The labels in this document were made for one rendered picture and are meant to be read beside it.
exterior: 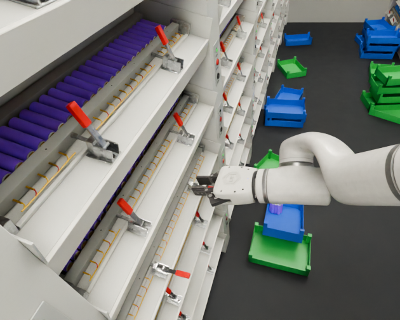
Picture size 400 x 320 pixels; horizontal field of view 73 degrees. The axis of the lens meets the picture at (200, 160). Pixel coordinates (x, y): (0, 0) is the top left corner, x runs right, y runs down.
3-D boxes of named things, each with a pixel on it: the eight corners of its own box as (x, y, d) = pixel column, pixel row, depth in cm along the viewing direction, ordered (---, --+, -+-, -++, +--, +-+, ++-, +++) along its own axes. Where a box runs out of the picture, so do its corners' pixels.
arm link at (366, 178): (385, 89, 38) (270, 139, 67) (394, 204, 35) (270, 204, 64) (431, 100, 41) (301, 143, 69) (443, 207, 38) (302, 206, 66)
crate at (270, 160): (307, 174, 182) (310, 166, 176) (292, 193, 172) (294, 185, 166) (268, 156, 198) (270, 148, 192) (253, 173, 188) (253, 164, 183)
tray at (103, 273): (211, 117, 86) (220, 79, 75) (112, 326, 46) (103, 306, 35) (152, 98, 87) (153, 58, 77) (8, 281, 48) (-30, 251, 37)
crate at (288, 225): (268, 202, 169) (269, 192, 165) (301, 209, 163) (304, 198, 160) (261, 234, 144) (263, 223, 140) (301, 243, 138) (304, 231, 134)
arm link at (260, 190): (269, 160, 66) (257, 160, 67) (263, 187, 60) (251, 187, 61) (275, 183, 71) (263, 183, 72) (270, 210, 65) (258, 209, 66)
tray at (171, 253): (215, 161, 100) (221, 143, 92) (142, 351, 60) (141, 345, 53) (165, 144, 101) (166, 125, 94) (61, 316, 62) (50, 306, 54)
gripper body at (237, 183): (261, 160, 67) (220, 162, 72) (254, 192, 60) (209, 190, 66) (267, 180, 72) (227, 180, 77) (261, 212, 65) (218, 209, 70)
